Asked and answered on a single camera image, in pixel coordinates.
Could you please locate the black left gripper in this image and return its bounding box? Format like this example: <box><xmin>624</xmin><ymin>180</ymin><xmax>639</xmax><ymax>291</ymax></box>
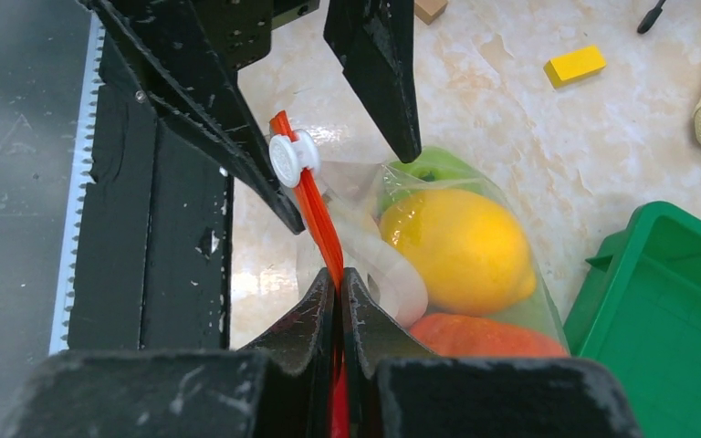
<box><xmin>87</xmin><ymin>0</ymin><xmax>422</xmax><ymax>235</ymax></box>

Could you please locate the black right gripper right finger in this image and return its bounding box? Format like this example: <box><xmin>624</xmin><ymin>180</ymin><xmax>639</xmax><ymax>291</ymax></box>
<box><xmin>340</xmin><ymin>268</ymin><xmax>641</xmax><ymax>437</ymax></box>

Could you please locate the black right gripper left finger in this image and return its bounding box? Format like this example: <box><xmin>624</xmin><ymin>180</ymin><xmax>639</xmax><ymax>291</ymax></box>
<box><xmin>0</xmin><ymin>270</ymin><xmax>334</xmax><ymax>437</ymax></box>

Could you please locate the orange mini pumpkin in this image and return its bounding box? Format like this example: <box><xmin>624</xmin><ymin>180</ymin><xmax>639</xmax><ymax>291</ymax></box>
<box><xmin>410</xmin><ymin>313</ymin><xmax>569</xmax><ymax>358</ymax></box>

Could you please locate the clear zip bag orange zipper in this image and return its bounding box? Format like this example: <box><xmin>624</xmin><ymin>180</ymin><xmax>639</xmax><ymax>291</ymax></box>
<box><xmin>267</xmin><ymin>109</ymin><xmax>570</xmax><ymax>438</ymax></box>

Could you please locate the yellow lemon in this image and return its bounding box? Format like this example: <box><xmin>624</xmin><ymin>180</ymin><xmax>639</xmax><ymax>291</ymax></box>
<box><xmin>380</xmin><ymin>188</ymin><xmax>538</xmax><ymax>317</ymax></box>

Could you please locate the green apple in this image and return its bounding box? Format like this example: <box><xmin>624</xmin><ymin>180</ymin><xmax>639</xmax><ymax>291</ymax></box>
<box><xmin>378</xmin><ymin>147</ymin><xmax>488</xmax><ymax>214</ymax></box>

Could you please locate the green plastic tray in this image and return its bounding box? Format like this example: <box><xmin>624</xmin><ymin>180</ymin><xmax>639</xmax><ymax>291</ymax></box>
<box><xmin>564</xmin><ymin>201</ymin><xmax>701</xmax><ymax>437</ymax></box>

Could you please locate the flat wooden block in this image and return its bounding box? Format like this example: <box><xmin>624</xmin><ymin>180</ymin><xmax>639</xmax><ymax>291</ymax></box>
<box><xmin>414</xmin><ymin>0</ymin><xmax>448</xmax><ymax>25</ymax></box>

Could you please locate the yellow block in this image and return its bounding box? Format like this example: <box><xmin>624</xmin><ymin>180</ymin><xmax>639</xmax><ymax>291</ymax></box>
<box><xmin>543</xmin><ymin>45</ymin><xmax>607</xmax><ymax>89</ymax></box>

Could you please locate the purple microphone on tripod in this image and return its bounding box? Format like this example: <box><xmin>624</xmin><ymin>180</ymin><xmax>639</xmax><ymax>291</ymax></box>
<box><xmin>636</xmin><ymin>0</ymin><xmax>666</xmax><ymax>35</ymax></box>

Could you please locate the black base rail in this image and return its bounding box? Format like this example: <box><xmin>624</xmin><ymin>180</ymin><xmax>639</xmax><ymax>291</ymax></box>
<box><xmin>68</xmin><ymin>38</ymin><xmax>234</xmax><ymax>350</ymax></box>

